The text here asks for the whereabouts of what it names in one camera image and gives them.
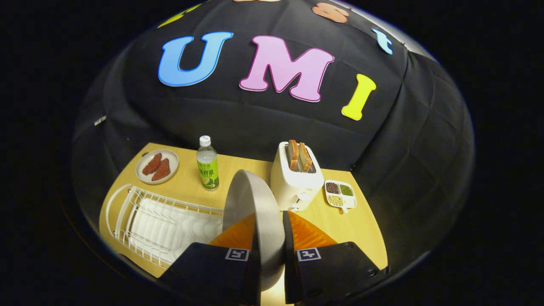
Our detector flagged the white divided snack tray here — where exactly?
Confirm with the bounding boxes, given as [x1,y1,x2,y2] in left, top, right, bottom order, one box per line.
[324,179,357,213]

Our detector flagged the black backdrop cloth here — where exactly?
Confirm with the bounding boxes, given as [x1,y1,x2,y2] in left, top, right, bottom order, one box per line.
[71,0,476,272]

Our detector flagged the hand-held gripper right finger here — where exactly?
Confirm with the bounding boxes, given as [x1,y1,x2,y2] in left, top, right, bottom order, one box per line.
[282,210,391,305]

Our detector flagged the small beige plate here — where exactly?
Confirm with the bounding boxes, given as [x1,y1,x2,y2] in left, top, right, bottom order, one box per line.
[136,149,179,185]

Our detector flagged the toasted bread slice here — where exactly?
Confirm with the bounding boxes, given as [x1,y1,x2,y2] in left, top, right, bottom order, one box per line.
[299,142,313,173]
[287,139,300,171]

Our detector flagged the grey round plate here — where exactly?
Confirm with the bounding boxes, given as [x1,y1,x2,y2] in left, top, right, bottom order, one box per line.
[222,169,286,292]

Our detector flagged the brown meat slice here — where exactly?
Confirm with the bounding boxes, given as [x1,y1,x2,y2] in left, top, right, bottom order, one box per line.
[142,153,162,176]
[152,158,171,181]

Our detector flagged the white wire dish rack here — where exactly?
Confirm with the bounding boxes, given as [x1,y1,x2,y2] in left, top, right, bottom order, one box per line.
[104,184,226,269]

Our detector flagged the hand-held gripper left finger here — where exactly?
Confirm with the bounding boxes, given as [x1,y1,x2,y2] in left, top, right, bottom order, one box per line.
[157,212,262,306]

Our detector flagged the white toaster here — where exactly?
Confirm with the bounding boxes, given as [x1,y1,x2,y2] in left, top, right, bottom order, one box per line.
[270,142,325,212]

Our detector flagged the green label drink bottle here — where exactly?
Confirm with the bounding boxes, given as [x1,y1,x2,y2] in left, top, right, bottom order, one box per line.
[196,136,220,191]

